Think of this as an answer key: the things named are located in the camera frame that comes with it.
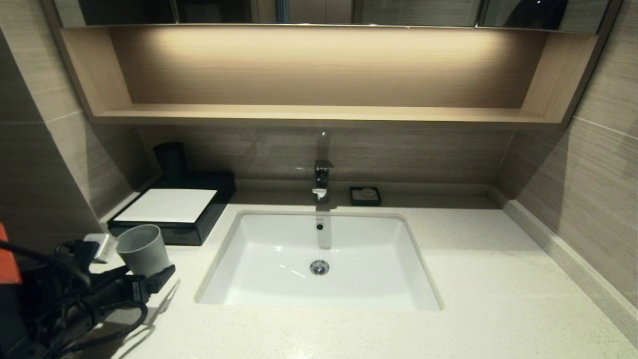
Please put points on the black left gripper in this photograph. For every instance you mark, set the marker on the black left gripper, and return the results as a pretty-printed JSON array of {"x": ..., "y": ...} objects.
[{"x": 122, "y": 291}]

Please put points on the grey tumbler cup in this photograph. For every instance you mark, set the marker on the grey tumbler cup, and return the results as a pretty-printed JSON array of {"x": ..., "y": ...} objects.
[{"x": 144, "y": 249}]

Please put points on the black box drawer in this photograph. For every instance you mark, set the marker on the black box drawer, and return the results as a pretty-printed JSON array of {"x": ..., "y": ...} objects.
[{"x": 179, "y": 235}]

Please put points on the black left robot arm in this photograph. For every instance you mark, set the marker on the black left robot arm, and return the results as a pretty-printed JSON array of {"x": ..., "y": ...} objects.
[{"x": 35, "y": 304}]

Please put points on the black tray box white lid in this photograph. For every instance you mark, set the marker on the black tray box white lid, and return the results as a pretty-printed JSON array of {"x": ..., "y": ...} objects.
[{"x": 174, "y": 204}]

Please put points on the black cylindrical cup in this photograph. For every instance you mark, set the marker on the black cylindrical cup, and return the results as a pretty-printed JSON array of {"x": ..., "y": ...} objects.
[{"x": 171, "y": 159}]

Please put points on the white ceramic sink basin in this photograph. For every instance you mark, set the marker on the white ceramic sink basin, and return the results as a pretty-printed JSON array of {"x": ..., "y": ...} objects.
[{"x": 269, "y": 269}]

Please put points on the chrome sink drain stopper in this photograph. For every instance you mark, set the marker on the chrome sink drain stopper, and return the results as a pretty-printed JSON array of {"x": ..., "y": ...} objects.
[{"x": 319, "y": 267}]

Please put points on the chrome sink faucet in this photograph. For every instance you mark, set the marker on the chrome sink faucet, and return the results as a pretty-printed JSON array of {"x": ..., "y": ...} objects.
[{"x": 322, "y": 179}]

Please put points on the black soap dish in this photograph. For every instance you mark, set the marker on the black soap dish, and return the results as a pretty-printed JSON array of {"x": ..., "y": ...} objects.
[{"x": 355, "y": 199}]

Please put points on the beige soap bar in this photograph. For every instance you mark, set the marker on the beige soap bar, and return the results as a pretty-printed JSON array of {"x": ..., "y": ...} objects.
[{"x": 369, "y": 192}]

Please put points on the mirror cabinet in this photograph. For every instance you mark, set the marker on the mirror cabinet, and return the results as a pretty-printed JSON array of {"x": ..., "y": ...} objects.
[{"x": 398, "y": 12}]

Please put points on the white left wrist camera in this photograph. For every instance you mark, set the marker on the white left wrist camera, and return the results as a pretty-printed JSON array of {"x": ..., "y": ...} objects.
[{"x": 102, "y": 248}]

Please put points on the wooden wall shelf niche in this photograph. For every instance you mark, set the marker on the wooden wall shelf niche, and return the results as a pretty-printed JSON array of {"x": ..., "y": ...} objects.
[{"x": 319, "y": 114}]

